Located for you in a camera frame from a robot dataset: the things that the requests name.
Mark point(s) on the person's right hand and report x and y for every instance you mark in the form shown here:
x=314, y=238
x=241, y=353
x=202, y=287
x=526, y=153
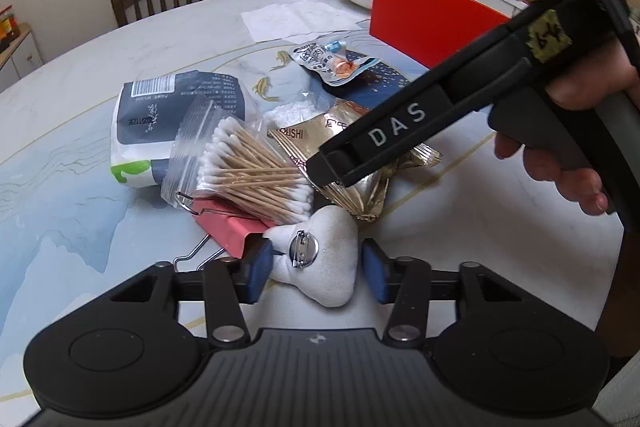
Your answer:
x=575, y=184

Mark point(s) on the small white side cabinet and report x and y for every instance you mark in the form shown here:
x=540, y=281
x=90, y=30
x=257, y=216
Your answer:
x=20, y=52

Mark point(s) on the white paper napkin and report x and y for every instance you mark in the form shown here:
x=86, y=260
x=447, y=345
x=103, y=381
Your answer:
x=295, y=19

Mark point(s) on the white and navy tissue pack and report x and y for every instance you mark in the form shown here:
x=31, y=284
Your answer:
x=145, y=127

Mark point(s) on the pink binder clip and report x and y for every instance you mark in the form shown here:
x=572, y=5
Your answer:
x=225, y=222

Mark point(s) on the bag of cotton swabs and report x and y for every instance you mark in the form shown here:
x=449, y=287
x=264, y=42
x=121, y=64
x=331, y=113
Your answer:
x=240, y=172

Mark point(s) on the red and white box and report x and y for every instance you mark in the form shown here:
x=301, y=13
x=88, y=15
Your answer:
x=400, y=17

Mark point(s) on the white plush brooch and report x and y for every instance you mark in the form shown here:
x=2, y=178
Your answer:
x=330, y=257

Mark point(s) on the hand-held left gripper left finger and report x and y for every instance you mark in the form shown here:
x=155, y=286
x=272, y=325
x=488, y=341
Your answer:
x=260, y=269

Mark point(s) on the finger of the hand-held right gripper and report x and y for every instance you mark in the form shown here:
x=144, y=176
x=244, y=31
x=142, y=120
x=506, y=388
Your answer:
x=330, y=167

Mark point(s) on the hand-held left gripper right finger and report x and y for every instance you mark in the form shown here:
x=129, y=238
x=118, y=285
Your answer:
x=375, y=274

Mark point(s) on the gold foil snack packet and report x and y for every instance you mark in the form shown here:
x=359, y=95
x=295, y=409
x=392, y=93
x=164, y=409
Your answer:
x=360, y=197

